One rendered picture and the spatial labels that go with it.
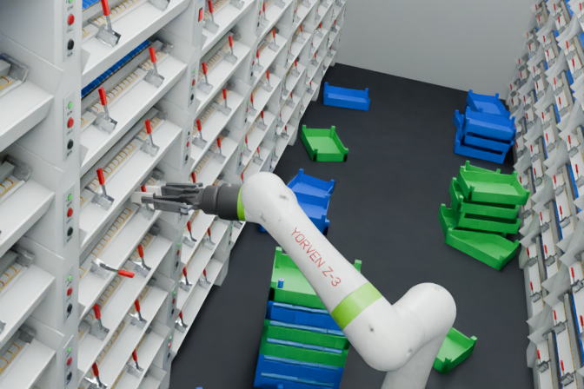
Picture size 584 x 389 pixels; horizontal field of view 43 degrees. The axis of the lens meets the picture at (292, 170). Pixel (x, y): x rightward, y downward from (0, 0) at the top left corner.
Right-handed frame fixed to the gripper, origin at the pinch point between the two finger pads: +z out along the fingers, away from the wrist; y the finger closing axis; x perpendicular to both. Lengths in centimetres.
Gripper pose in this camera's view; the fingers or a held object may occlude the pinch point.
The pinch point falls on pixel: (144, 194)
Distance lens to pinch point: 196.8
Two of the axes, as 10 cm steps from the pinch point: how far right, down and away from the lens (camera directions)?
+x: -0.3, -8.9, -4.5
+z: -9.8, -0.7, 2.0
